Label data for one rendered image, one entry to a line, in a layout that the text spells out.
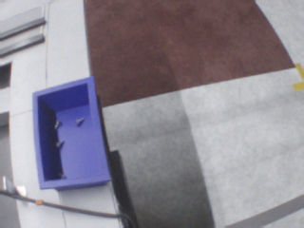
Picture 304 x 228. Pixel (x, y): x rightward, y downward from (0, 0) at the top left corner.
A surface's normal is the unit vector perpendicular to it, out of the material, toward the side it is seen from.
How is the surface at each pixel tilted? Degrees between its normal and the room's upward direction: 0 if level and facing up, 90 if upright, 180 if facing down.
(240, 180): 0
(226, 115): 0
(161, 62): 0
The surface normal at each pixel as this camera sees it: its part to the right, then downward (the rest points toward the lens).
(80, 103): 0.19, 0.80
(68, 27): -0.06, -0.49
